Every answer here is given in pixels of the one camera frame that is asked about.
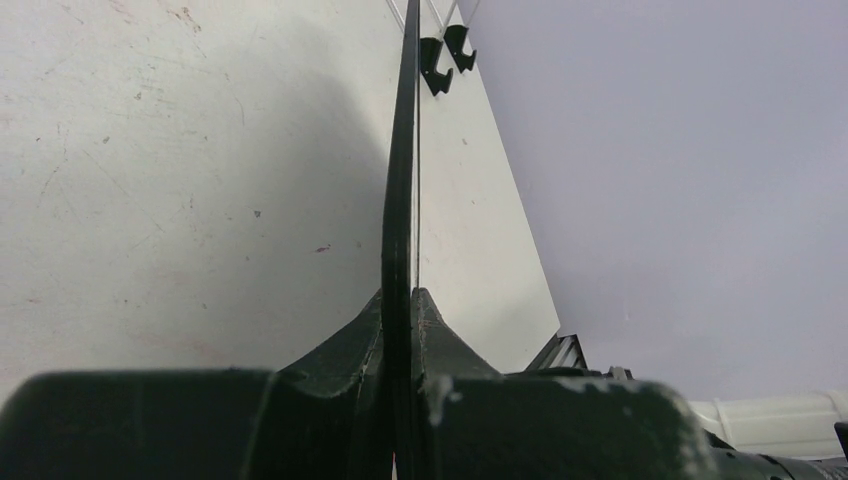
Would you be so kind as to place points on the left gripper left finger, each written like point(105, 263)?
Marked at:
point(325, 416)

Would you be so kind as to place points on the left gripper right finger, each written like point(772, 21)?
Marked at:
point(473, 422)

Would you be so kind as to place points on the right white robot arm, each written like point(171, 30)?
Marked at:
point(790, 437)

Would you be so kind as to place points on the wire whiteboard stand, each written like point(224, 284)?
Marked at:
point(433, 34)

